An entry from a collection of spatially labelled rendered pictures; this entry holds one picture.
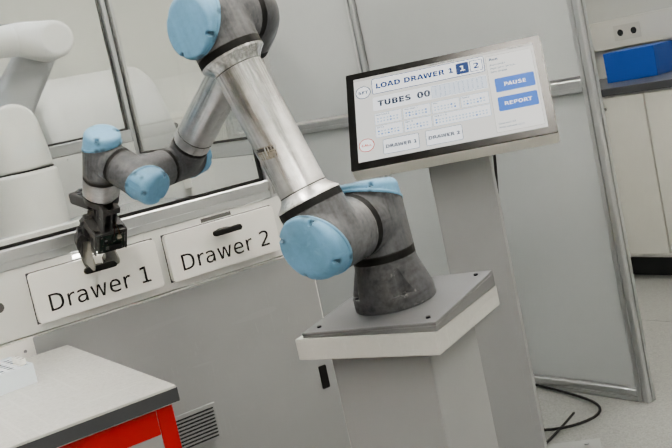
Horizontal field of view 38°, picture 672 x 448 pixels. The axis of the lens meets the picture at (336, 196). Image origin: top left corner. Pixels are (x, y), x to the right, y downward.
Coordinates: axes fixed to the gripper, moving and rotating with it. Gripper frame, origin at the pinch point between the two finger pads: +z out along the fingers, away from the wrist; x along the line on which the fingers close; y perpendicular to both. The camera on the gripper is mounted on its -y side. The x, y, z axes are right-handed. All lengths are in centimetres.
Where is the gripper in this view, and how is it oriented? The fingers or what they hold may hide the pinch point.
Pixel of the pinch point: (97, 262)
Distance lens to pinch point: 219.6
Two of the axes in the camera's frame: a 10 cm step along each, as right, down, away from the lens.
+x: 8.2, -2.3, 5.3
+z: -1.4, 8.0, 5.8
